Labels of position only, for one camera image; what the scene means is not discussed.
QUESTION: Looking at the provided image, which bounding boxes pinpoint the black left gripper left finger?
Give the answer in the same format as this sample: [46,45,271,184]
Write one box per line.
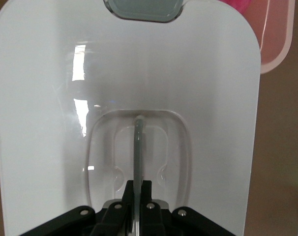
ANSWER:
[20,180,135,236]

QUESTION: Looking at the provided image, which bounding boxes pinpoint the white box lid grey clips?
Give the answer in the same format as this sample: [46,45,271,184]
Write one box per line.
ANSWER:
[0,0,262,236]

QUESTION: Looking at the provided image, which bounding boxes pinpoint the pink plastic box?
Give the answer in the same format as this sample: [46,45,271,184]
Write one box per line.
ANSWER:
[244,0,295,75]

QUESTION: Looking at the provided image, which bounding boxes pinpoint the pink plush toy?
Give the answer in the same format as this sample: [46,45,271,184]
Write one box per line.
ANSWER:
[222,0,253,14]

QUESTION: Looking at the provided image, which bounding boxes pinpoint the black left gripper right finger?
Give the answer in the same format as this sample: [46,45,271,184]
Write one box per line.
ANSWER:
[140,180,236,236]

